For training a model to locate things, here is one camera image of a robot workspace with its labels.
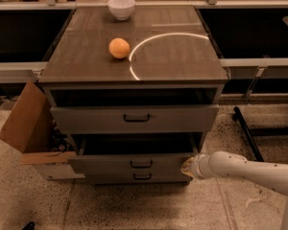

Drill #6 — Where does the grey top drawer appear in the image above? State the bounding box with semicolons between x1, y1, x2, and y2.
51;104;219;134

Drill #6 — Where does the grey bottom drawer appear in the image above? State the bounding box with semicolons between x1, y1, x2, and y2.
85;172;191;185

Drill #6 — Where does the black object on floor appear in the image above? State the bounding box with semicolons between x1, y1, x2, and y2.
22;221;36;230

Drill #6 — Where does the open cardboard box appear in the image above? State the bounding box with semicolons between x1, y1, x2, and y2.
0;80;84;180

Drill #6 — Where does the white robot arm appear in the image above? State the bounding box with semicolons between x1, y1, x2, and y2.
180;151;288;230

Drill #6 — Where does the grey drawer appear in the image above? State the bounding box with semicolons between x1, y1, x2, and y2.
51;104;219;134
85;172;191;185
68;133;197;174

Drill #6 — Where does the black chair base leg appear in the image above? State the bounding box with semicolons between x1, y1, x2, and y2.
232;106;264;162

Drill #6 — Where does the white bowl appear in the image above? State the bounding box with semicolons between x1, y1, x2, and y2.
108;0;135;20

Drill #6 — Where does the orange fruit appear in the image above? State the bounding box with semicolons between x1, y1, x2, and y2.
108;38;131;59

